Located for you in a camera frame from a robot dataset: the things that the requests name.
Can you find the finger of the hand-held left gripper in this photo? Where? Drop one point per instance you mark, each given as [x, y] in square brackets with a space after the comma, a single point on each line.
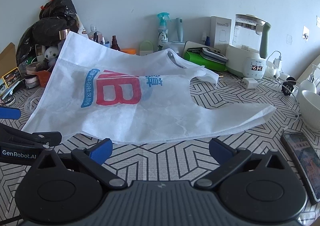
[10, 113]
[37, 138]

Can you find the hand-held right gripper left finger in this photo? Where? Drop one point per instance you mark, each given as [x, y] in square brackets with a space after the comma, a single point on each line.
[101, 151]

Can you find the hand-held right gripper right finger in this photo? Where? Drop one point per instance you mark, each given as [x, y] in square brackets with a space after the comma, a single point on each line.
[220, 150]

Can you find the white printed shopping bag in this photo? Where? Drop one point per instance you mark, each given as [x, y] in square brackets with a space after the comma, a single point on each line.
[155, 113]

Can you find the black garbage bag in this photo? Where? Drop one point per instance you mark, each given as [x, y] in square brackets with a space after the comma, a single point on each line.
[53, 23]

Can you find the tan snack bag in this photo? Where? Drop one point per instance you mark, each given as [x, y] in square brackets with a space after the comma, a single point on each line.
[81, 26]

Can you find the stack of photo cards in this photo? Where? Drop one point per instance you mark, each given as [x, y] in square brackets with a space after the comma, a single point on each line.
[10, 80]

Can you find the orange plastic basket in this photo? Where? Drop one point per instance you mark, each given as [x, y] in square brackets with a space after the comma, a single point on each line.
[43, 78]

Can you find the brown cardboard sheet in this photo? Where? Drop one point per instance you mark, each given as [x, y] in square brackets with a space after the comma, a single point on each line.
[7, 57]

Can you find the white plush toy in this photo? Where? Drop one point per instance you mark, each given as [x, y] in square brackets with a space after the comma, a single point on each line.
[51, 53]

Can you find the white charger plug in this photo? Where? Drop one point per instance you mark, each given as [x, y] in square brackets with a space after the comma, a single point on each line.
[248, 83]

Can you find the black smartphone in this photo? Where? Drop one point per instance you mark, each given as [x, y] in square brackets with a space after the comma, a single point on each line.
[303, 163]

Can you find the black hair clip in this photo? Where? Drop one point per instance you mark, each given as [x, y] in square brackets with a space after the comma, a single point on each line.
[287, 86]

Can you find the green zip case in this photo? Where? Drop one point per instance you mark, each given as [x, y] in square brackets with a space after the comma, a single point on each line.
[195, 59]

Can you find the white ceramic bowl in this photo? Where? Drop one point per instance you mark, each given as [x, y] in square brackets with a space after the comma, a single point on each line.
[310, 108]

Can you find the orange lidded jar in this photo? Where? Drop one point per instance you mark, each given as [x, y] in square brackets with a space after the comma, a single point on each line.
[129, 51]

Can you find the brown spray bottle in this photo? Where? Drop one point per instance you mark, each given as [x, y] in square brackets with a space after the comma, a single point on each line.
[115, 45]

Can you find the white perforated box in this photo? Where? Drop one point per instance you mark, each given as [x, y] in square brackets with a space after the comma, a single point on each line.
[193, 45]

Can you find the small blue bottle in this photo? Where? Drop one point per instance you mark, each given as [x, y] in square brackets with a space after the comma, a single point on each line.
[207, 41]

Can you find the white pump bottle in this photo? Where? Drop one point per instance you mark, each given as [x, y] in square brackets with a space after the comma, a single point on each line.
[308, 83]

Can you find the pale green capped jar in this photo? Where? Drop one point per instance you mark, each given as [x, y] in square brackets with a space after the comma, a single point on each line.
[146, 48]

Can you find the clear plastic container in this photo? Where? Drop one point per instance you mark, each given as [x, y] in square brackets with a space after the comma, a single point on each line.
[172, 47]

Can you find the clear plastic bottle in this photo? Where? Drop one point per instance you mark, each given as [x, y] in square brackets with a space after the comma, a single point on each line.
[93, 31]

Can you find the white carton box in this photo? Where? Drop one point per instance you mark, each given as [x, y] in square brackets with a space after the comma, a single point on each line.
[220, 31]

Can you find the pale green handheld device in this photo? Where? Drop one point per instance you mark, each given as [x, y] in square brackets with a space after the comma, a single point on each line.
[179, 30]

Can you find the teal spray bottle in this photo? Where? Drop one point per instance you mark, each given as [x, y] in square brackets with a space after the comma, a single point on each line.
[163, 32]

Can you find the wall sticker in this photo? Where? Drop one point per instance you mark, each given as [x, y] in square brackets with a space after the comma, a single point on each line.
[305, 32]
[318, 21]

